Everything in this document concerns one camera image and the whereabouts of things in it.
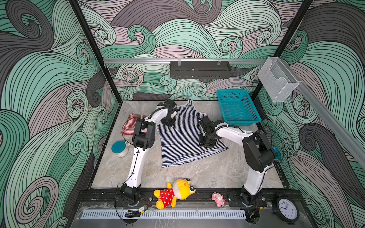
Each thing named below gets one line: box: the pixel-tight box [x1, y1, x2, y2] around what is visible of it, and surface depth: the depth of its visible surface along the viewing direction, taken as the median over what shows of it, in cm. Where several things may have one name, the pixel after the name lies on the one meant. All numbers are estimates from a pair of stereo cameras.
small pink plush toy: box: [211, 191, 226, 208], surface depth 72 cm
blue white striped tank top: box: [155, 99, 229, 169], surface depth 97 cm
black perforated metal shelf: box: [170, 60, 232, 79], surface depth 96 cm
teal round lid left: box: [111, 139, 127, 154], surface depth 85 cm
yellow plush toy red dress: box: [153, 177, 196, 210], surface depth 71 cm
